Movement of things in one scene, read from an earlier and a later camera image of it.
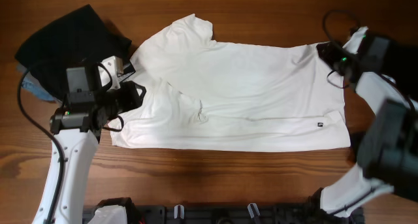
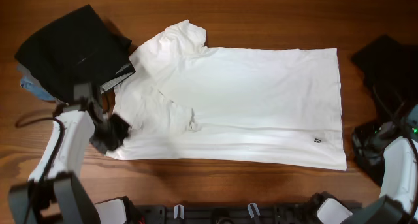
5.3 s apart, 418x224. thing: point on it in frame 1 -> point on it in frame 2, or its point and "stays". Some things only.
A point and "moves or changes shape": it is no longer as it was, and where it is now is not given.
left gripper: (134, 100) -> (105, 146)
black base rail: (285, 213) stays
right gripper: (330, 51) -> (358, 133)
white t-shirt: (202, 95) moves or changes shape
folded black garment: (80, 38) stays
